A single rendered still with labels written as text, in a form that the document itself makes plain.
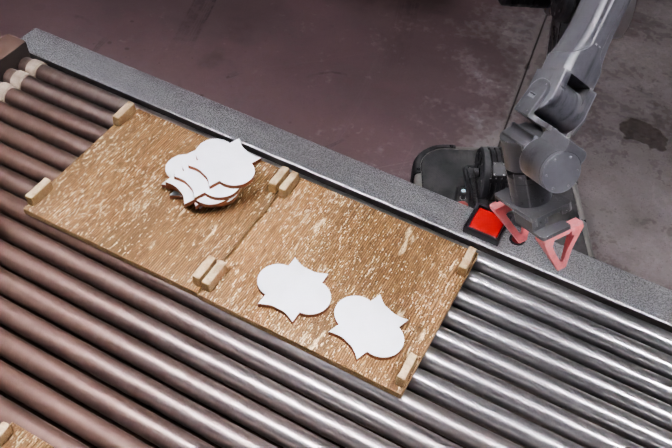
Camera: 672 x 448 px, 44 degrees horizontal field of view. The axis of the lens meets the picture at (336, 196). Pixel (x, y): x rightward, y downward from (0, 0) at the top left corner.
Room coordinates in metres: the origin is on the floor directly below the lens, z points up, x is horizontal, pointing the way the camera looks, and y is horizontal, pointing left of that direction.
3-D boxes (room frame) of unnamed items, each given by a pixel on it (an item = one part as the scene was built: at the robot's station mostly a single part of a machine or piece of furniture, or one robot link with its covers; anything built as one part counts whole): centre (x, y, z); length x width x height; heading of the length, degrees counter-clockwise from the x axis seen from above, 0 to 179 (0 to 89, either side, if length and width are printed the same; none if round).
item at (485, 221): (1.10, -0.31, 0.92); 0.06 x 0.06 x 0.01; 64
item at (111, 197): (1.13, 0.35, 0.93); 0.41 x 0.35 x 0.02; 65
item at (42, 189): (1.09, 0.59, 0.95); 0.06 x 0.02 x 0.03; 155
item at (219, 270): (0.91, 0.21, 0.95); 0.06 x 0.02 x 0.03; 154
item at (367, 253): (0.95, -0.02, 0.93); 0.41 x 0.35 x 0.02; 64
